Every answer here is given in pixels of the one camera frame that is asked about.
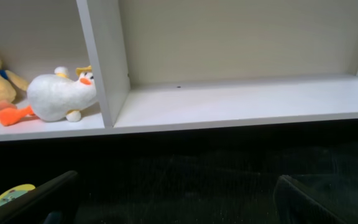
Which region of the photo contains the white plush duck yellow hat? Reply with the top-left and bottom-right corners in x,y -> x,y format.
0,65 -> 98,127

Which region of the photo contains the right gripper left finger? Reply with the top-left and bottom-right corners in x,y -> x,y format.
0,170 -> 80,224

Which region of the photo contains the white shelf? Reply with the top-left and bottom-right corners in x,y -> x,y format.
0,0 -> 358,144

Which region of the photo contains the yellow rattle drum toy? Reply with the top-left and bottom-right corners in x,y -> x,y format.
0,183 -> 37,216

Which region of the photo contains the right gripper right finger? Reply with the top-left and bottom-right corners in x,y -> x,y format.
273,174 -> 354,224

